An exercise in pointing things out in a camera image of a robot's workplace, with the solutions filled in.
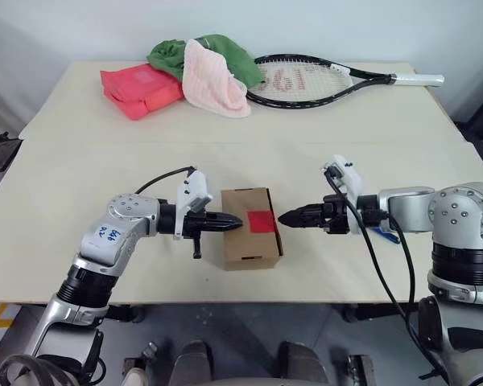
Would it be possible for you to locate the green cloth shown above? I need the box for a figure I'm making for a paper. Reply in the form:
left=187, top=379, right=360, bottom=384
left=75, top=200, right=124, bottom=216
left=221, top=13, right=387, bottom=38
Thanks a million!
left=146, top=34, right=263, bottom=90

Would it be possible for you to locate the red fabric pouch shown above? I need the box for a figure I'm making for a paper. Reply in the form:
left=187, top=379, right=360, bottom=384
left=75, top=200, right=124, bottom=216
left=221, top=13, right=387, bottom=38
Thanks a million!
left=100, top=63, right=185, bottom=121

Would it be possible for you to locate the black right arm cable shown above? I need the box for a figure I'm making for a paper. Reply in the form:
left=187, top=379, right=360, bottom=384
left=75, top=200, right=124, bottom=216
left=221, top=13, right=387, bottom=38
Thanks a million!
left=324, top=166, right=452, bottom=383

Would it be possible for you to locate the black mesh platform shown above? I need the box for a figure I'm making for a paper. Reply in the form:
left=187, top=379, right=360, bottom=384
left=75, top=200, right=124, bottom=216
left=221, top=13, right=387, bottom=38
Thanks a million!
left=0, top=138, right=24, bottom=175

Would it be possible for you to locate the white handwritten sticker label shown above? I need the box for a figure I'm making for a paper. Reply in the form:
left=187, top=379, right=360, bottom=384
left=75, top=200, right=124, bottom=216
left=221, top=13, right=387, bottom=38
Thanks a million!
left=93, top=224, right=124, bottom=247

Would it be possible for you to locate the dark rounded shape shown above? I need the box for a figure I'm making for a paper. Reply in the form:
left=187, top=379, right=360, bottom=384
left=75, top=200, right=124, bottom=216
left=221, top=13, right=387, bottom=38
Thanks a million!
left=277, top=341, right=330, bottom=383
left=172, top=340, right=215, bottom=381

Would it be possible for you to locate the red tape patch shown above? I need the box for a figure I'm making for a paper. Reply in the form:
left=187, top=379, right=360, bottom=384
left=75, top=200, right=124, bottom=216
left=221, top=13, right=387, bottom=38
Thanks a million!
left=247, top=210, right=278, bottom=234

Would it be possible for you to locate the brown cardboard box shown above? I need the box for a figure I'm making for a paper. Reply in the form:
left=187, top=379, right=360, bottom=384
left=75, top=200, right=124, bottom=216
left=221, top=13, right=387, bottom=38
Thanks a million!
left=220, top=187, right=285, bottom=273

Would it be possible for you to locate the black table leg with caster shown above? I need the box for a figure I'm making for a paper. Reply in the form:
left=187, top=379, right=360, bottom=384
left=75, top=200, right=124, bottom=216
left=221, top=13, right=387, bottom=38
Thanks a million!
left=104, top=303, right=147, bottom=323

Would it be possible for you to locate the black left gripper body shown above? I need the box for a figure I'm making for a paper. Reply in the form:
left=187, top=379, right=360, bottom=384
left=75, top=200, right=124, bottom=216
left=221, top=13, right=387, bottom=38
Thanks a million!
left=180, top=211, right=210, bottom=261

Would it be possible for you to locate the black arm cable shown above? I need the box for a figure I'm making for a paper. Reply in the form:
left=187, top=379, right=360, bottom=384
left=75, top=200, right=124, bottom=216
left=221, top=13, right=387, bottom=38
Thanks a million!
left=135, top=165, right=198, bottom=195
left=324, top=166, right=452, bottom=383

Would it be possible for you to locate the white shoe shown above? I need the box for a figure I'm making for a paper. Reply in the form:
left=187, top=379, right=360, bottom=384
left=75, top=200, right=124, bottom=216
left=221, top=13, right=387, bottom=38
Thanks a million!
left=124, top=366, right=148, bottom=386

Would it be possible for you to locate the black metal foot bracket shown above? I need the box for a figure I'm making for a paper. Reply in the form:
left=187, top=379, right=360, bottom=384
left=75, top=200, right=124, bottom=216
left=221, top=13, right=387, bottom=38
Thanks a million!
left=337, top=353, right=374, bottom=386
left=122, top=340, right=159, bottom=375

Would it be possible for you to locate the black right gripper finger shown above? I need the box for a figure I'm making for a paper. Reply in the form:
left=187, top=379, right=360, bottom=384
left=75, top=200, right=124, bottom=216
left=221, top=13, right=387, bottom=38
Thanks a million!
left=279, top=216, right=326, bottom=231
left=279, top=203, right=326, bottom=219

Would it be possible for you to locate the pink towel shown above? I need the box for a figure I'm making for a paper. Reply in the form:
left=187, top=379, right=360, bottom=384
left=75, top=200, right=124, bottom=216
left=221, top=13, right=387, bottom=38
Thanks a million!
left=182, top=38, right=252, bottom=120

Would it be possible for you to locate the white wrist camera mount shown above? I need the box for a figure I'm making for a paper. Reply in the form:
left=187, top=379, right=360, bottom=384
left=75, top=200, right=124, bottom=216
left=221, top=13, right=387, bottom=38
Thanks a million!
left=320, top=154, right=365, bottom=210
left=174, top=170, right=215, bottom=241

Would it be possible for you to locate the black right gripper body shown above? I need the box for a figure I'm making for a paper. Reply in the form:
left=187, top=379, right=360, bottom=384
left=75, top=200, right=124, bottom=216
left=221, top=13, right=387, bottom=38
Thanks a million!
left=321, top=192, right=353, bottom=236

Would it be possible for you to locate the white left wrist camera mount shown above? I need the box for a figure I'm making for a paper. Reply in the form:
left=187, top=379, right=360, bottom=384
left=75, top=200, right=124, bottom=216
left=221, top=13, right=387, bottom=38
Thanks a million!
left=174, top=170, right=215, bottom=241

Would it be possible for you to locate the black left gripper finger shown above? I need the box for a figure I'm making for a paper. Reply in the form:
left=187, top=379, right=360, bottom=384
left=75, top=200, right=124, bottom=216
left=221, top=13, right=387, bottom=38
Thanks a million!
left=204, top=211, right=242, bottom=224
left=204, top=221, right=244, bottom=233

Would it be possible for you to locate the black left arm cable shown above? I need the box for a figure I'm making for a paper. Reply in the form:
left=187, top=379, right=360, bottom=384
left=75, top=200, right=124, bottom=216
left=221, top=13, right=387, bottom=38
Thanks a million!
left=135, top=165, right=198, bottom=195

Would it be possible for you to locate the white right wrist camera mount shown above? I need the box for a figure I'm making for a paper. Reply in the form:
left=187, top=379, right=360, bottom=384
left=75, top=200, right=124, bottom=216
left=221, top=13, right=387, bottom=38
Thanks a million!
left=320, top=154, right=365, bottom=210

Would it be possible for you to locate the black tennis racket white grip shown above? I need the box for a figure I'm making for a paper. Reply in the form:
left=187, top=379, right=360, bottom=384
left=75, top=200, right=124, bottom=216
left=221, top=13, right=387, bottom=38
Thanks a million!
left=245, top=53, right=445, bottom=110

